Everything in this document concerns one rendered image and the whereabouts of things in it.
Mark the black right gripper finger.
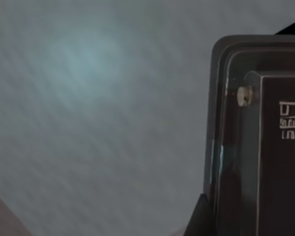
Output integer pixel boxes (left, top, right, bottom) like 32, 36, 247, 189
183, 193, 214, 236

